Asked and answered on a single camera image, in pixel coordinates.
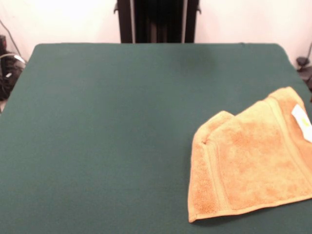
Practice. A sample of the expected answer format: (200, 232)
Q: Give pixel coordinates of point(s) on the dark green table cloth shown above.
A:
(97, 134)

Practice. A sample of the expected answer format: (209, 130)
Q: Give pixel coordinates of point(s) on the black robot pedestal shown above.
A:
(156, 22)

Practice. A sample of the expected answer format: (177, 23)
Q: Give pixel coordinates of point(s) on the tan terry towel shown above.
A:
(251, 158)

